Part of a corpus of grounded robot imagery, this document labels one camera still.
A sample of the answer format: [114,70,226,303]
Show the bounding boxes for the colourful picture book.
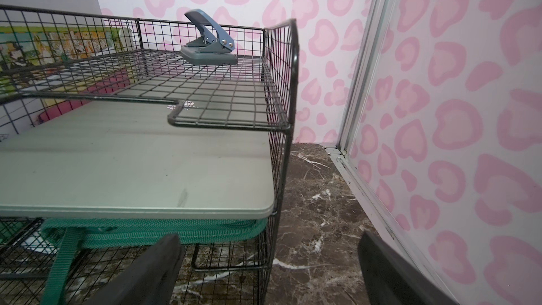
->
[1,26,127,96]

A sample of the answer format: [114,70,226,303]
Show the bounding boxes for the grey stapler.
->
[180,9,238,66]

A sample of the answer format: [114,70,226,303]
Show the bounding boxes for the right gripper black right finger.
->
[357,232,456,305]

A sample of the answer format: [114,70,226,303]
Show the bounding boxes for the black wire mesh organizer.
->
[1,5,299,304]

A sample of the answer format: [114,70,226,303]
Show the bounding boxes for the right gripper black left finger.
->
[86,234,186,305]

